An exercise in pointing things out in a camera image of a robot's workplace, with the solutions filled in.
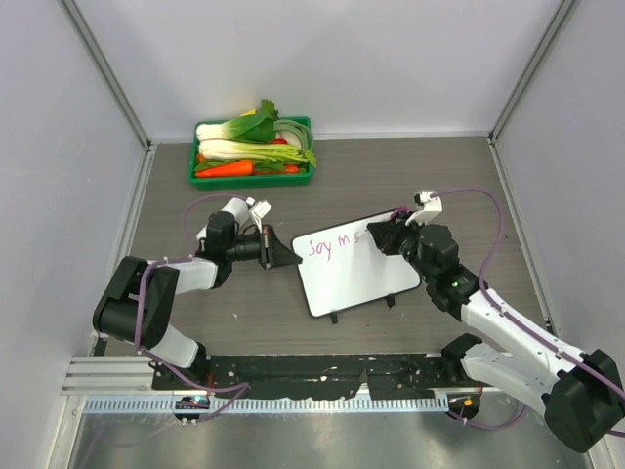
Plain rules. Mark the lower bok choy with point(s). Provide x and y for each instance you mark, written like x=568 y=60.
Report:
x=227 y=150

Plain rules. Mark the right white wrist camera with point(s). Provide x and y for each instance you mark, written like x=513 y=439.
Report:
x=428 y=206

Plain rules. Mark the green plastic tray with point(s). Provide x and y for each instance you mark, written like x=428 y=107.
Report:
x=247 y=182

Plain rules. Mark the small whiteboard with black frame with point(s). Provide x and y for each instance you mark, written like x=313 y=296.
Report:
x=342 y=267

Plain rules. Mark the white slotted cable duct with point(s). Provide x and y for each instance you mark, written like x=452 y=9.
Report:
x=161 y=404

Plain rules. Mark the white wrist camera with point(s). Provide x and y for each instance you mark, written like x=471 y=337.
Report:
x=257 y=210
x=428 y=206

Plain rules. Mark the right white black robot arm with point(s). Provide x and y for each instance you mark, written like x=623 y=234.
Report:
x=579 y=395

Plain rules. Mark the pink white marker pen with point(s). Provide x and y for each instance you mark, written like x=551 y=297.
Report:
x=399 y=211

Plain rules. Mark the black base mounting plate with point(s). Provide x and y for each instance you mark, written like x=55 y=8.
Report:
x=331 y=377

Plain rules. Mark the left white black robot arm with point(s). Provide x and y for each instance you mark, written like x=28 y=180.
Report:
x=137 y=303

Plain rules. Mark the bok choy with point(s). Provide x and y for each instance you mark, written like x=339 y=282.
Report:
x=255 y=127
x=227 y=150

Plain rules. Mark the large orange carrot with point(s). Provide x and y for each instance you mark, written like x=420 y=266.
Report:
x=242 y=168

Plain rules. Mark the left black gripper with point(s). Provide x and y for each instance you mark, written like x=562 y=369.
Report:
x=272 y=253

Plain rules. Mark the green long beans bundle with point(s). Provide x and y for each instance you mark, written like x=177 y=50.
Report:
x=294 y=133

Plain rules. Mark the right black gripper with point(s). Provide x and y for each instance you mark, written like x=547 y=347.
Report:
x=382 y=233

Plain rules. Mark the upper bok choy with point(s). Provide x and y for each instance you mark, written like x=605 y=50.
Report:
x=255 y=127

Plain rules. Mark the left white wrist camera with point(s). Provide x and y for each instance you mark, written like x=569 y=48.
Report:
x=257 y=210

